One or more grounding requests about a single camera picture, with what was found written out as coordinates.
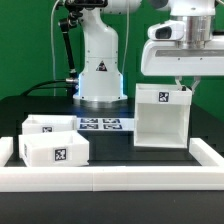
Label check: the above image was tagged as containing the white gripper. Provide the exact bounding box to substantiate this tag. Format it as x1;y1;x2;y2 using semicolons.
141;39;224;92

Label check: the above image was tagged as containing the white drawer cabinet box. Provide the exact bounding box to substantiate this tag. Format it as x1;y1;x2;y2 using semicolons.
134;84;192;148

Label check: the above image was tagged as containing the white front drawer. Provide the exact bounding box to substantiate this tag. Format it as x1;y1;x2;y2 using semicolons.
19;131;89;167

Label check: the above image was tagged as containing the white drawer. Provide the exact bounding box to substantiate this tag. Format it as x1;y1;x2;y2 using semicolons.
22;115;77;134
19;131;89;167

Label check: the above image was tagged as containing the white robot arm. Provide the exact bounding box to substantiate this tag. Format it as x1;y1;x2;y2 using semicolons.
76;0;224;102

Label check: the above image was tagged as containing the white marker sheet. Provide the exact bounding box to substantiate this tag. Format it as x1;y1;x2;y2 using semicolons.
77;118;134;131

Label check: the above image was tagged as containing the white right border rail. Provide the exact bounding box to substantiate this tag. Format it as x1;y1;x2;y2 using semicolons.
189;138;224;167

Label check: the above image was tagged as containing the white border rail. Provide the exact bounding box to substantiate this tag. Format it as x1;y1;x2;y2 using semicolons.
0;137;13;167
0;166;224;192
189;138;224;167

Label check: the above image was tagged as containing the black cable bundle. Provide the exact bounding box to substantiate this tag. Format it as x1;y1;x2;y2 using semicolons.
21;79;80;97

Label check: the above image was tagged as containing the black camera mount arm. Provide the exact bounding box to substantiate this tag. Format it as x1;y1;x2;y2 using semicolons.
55;0;108;85

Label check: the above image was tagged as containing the white hanging cable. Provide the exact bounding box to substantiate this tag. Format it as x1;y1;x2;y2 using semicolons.
49;0;65;97

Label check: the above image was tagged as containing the white left border rail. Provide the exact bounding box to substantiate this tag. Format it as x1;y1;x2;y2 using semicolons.
0;137;13;167

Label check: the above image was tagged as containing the white front border rail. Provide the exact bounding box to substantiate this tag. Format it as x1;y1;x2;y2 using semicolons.
0;166;224;192

